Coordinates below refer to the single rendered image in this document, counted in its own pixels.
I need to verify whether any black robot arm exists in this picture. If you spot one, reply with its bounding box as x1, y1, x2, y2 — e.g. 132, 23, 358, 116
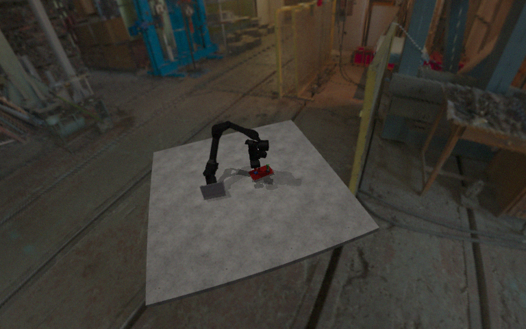
203, 121, 269, 185

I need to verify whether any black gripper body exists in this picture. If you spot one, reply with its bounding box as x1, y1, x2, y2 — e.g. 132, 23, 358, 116
248, 150, 260, 169

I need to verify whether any red circuit board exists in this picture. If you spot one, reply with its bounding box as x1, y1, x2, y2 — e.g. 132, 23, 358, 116
248, 164, 274, 181

